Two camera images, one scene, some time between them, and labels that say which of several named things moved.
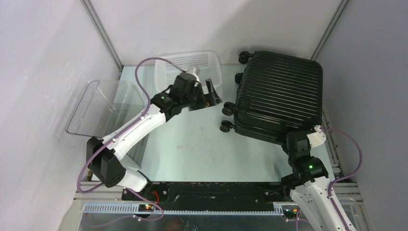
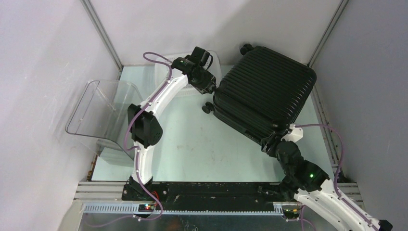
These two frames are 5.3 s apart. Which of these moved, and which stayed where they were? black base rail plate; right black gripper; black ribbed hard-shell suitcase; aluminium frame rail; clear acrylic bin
Moved: black ribbed hard-shell suitcase; right black gripper
Stayed: black base rail plate; clear acrylic bin; aluminium frame rail
